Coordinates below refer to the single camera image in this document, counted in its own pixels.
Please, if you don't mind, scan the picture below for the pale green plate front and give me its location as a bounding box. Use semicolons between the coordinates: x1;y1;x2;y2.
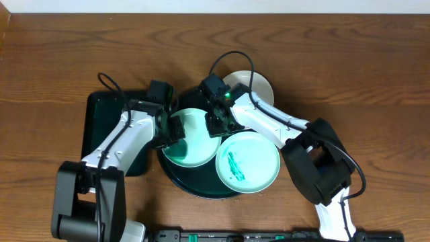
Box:
215;131;280;194

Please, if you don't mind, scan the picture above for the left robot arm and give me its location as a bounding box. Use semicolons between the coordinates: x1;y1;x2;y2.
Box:
51;80;185;242

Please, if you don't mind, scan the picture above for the pale green plate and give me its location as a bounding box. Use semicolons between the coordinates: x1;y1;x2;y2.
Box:
163;108;222;168
215;131;280;194

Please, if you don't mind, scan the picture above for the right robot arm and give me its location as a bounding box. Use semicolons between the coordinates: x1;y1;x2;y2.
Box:
199;73;362;241

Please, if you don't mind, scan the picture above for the left black cable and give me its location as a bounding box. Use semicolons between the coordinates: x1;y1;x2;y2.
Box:
95;72;132;242

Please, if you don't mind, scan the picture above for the round black tray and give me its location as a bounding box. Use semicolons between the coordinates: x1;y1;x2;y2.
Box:
157;87;240;199

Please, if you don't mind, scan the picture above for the white plate green smear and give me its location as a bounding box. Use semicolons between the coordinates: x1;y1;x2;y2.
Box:
223;71;274;106

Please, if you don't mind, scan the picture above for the black cable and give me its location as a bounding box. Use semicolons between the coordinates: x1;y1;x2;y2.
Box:
95;72;132;242
208;50;367;242

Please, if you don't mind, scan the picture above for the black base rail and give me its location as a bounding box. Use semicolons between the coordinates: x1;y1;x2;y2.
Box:
143;230;405;242

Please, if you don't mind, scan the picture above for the right black cable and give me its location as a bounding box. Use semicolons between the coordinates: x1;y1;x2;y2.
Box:
208;50;367;242

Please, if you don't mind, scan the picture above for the green scouring sponge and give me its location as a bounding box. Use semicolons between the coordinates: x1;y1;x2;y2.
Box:
164;138;187;159

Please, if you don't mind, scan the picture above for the rectangular black tray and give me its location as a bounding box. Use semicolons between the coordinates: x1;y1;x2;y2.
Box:
81;90;148;177

